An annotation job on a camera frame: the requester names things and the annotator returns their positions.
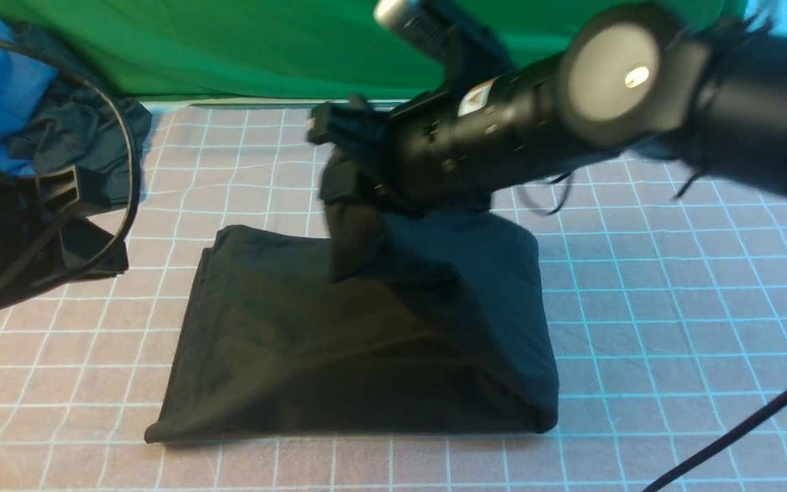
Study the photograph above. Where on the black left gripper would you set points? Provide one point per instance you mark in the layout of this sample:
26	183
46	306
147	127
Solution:
35	259

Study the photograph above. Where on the pink checkered tablecloth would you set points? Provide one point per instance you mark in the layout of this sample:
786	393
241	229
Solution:
669	321

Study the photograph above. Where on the dark gray crumpled garment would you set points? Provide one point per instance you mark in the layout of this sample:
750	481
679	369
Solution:
72	126

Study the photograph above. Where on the green backdrop cloth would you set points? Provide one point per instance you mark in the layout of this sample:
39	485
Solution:
208	49

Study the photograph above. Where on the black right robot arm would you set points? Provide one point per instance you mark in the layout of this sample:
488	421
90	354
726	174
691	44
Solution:
635	77

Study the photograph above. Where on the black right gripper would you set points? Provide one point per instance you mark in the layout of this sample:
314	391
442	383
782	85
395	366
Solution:
483	130

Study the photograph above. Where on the dark gray long-sleeve top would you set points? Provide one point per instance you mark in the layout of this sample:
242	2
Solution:
389	325

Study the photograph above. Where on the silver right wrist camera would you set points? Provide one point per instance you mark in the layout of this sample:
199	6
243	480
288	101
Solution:
424	25

